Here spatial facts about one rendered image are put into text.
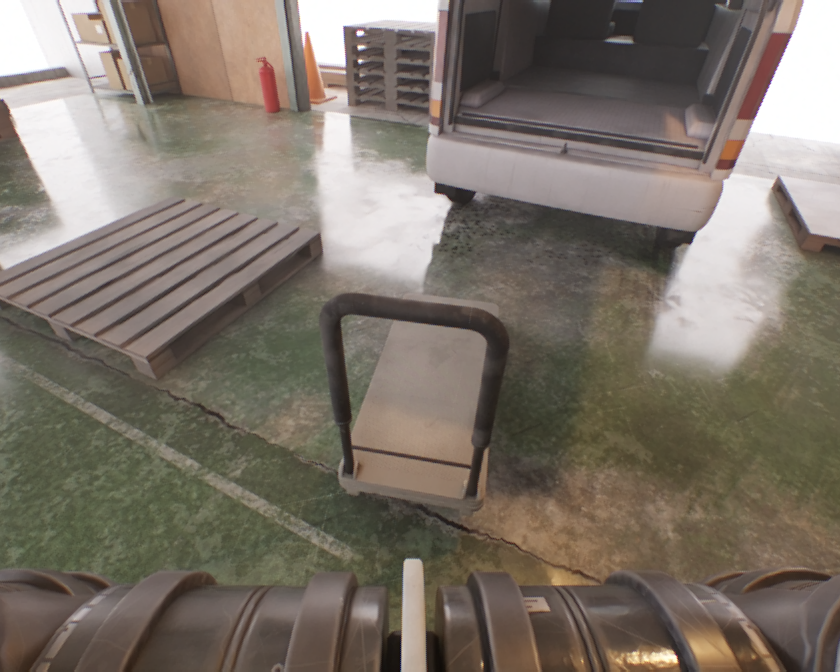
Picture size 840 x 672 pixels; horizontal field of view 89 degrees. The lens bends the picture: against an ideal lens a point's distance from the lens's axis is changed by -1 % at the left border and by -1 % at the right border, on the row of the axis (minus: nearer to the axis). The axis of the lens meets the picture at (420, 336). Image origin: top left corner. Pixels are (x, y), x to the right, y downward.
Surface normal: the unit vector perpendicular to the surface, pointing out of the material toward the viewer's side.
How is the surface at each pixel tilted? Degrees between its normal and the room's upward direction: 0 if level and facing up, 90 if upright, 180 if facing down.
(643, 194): 87
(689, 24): 93
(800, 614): 49
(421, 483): 0
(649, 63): 90
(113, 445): 0
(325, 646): 14
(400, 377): 0
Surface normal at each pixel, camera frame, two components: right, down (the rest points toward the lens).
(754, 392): 0.02, -0.77
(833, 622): 0.03, -0.46
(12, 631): 0.57, -0.82
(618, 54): -0.42, 0.58
